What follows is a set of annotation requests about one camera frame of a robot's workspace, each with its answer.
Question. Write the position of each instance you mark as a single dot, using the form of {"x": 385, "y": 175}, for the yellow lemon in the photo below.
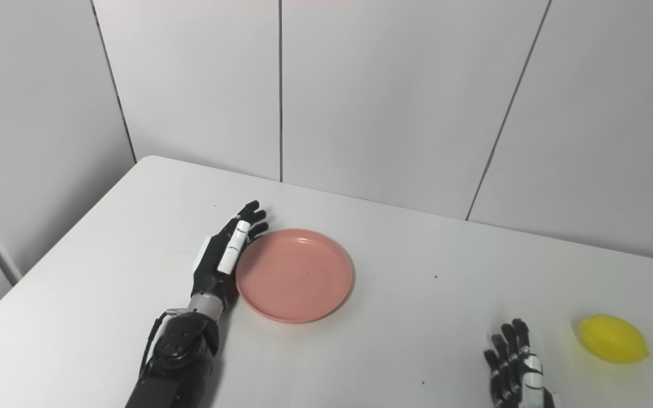
{"x": 613, "y": 339}

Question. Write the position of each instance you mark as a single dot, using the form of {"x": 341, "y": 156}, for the pink round plate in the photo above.
{"x": 295, "y": 277}

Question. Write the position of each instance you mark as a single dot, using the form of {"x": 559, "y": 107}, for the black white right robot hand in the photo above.
{"x": 511, "y": 385}

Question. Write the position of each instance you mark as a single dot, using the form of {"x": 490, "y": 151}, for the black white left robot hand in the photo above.
{"x": 210, "y": 272}

